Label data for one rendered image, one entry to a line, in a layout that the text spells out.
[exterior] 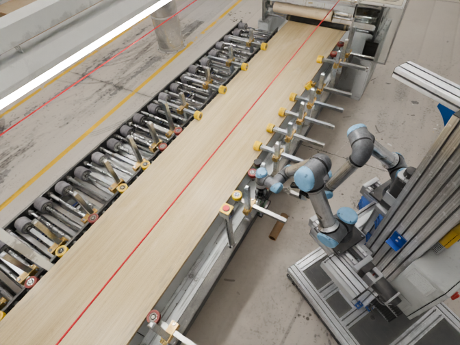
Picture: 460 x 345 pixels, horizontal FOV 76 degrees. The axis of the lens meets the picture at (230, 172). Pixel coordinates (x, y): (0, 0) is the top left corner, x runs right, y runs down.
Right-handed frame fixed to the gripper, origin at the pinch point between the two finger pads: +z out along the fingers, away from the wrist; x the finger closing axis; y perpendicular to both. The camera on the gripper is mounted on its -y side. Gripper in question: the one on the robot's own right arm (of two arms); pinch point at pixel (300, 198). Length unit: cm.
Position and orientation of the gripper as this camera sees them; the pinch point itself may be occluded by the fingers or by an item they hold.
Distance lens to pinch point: 235.8
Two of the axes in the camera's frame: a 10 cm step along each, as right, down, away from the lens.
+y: 8.6, 3.6, -3.7
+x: 5.1, -6.9, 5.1
